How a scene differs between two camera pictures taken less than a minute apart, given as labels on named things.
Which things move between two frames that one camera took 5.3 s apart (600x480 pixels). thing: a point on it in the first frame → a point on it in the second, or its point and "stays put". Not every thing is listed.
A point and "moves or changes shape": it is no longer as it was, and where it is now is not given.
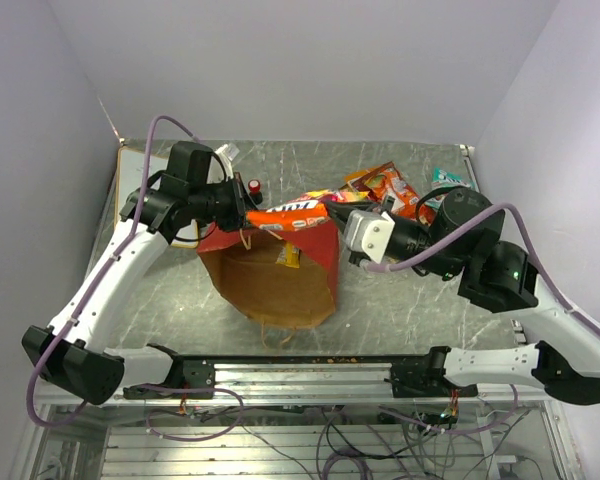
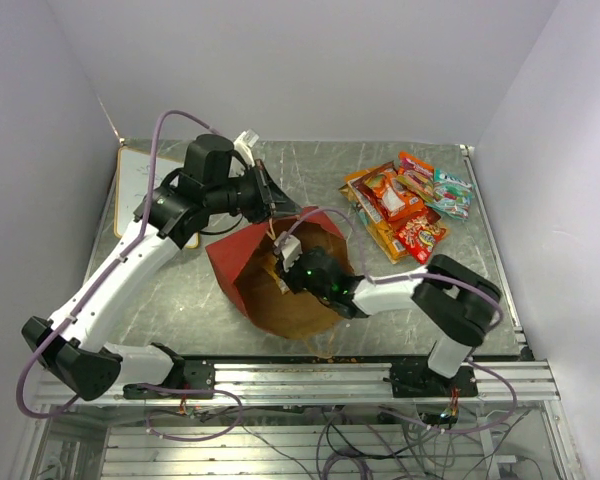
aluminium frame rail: (314, 385) stays put
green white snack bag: (442, 179) stays put
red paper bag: (284, 279) moves or changes shape
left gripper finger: (248, 202) → (280, 201)
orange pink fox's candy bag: (305, 209) → (417, 175)
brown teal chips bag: (367, 184) → (349, 192)
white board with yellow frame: (132, 165) stays put
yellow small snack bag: (289, 256) moves or changes shape
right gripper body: (416, 240) → (296, 277)
